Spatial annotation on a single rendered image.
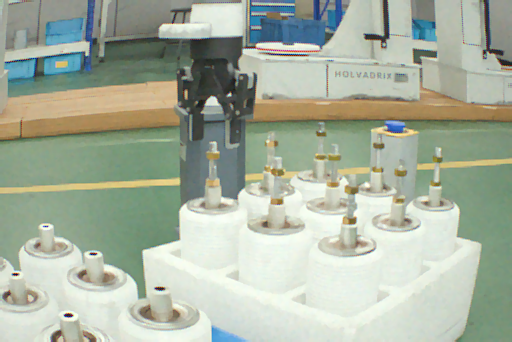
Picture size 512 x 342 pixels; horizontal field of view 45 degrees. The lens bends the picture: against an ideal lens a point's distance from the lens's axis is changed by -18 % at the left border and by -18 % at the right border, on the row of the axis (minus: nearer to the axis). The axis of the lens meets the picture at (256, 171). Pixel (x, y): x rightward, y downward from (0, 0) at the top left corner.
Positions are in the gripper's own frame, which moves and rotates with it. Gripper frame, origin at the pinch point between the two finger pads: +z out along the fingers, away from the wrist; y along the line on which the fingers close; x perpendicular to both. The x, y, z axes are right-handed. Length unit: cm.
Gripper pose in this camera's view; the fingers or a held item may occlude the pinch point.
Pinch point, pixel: (213, 134)
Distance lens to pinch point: 100.8
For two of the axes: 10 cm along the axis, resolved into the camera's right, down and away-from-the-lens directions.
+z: -0.1, 9.7, 2.5
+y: -7.4, -1.8, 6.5
